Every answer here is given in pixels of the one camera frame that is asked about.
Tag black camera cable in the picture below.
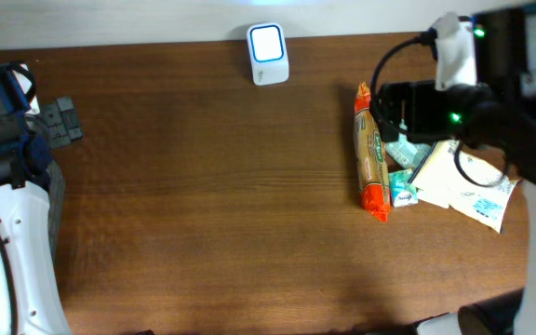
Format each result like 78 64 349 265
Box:
368 30 511 188

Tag small teal tissue pack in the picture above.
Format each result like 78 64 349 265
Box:
388 168 418 208

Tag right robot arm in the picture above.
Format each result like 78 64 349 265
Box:
370 2 536 334

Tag white cream tube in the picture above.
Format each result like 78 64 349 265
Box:
417 189 450 208

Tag grey plastic mesh basket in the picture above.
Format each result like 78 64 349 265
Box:
47 160 66 260

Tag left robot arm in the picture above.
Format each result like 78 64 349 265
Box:
0 60 84 335

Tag orange spaghetti package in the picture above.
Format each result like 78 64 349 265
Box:
354 82 392 222

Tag teal wet wipes pack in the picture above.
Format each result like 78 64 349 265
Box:
385 133 432 169

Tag white barcode scanner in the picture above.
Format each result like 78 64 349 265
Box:
246 22 289 87

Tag pale yellow snack package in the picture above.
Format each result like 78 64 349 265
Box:
410 141 518 232

